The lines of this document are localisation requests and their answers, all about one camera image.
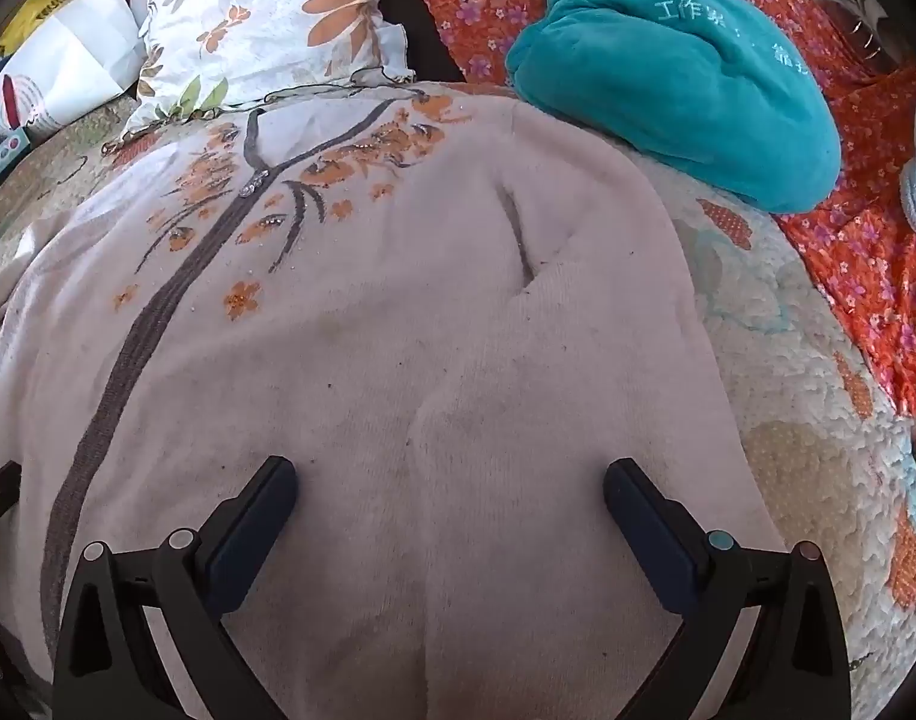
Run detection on white floral pillow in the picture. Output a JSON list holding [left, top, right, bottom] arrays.
[[120, 0, 418, 140]]

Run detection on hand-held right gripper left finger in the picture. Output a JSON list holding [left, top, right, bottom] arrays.
[[53, 456, 299, 720]]

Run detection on pink floral knit sweater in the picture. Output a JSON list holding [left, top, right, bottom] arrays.
[[0, 82, 804, 720]]

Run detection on teal fleece cloth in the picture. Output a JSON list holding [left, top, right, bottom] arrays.
[[505, 0, 843, 215]]

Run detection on white plastic bag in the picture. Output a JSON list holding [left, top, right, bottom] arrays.
[[0, 0, 148, 140]]

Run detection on patchwork quilted bedspread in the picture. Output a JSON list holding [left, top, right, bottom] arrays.
[[0, 82, 916, 720]]

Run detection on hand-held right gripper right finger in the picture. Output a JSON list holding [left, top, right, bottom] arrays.
[[603, 457, 854, 720]]

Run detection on black cloth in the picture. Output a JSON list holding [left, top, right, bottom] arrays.
[[368, 0, 466, 83]]

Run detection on orange floral bed sheet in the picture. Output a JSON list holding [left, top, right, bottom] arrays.
[[383, 0, 916, 417]]

